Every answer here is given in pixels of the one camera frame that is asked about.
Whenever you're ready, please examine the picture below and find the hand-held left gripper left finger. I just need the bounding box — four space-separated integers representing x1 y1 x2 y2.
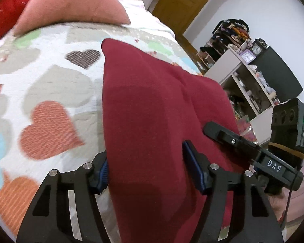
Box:
16 150 109 243

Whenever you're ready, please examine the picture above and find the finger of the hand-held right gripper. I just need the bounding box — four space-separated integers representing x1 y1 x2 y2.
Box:
203 121 263 160

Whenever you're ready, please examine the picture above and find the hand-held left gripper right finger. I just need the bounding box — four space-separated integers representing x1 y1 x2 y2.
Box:
182 140 284 243

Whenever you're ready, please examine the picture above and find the maroon garment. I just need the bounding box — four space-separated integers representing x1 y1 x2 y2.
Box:
101 38 251 243

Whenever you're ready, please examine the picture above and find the pile of dark clothes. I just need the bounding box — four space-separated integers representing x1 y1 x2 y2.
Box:
200 19 251 53

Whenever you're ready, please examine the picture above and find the person's right hand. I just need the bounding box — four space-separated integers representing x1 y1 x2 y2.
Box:
269 194 287 213

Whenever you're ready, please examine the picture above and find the pink patterned cloth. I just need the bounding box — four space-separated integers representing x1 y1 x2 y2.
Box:
234 116 257 142

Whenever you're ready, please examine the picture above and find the black flat screen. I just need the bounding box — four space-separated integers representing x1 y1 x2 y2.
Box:
253 46 304 107

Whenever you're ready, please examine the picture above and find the white shelf unit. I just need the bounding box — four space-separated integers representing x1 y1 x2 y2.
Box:
196 44 282 122

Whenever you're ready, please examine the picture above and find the purple square clock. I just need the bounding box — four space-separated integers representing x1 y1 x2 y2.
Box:
239 49 256 65

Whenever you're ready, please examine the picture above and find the black ornate clock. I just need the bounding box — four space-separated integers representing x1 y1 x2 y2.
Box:
251 38 269 56

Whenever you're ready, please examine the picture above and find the heart-patterned bedspread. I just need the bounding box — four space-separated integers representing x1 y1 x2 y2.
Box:
0 21 200 243

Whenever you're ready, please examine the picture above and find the wooden door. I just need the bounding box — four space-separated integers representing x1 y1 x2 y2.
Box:
152 0 223 37

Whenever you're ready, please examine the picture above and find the white pink checked sheet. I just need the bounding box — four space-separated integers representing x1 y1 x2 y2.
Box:
115 0 176 37

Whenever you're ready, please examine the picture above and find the pink pillow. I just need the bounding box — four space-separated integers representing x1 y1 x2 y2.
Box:
13 0 131 34

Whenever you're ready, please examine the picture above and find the red heart-print pillow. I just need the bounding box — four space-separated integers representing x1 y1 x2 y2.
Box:
0 0 38 47

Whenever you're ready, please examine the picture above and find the black cable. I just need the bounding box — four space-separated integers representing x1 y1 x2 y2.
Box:
280 166 301 231

